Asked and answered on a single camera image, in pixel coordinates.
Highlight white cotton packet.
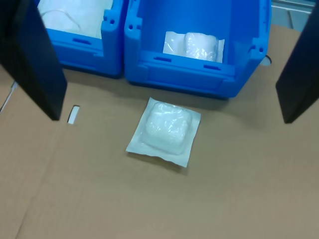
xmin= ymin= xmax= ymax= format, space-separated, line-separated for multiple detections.
xmin=125 ymin=97 xmax=202 ymax=168
xmin=163 ymin=31 xmax=225 ymax=64

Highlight blue plastic storage bin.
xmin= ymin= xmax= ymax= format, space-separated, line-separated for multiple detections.
xmin=37 ymin=0 xmax=125 ymax=79
xmin=124 ymin=0 xmax=272 ymax=100

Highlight stack of white face masks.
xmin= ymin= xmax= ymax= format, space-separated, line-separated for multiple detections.
xmin=37 ymin=0 xmax=115 ymax=39

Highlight brown cardboard sheet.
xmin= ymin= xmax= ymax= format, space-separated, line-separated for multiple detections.
xmin=0 ymin=24 xmax=319 ymax=239

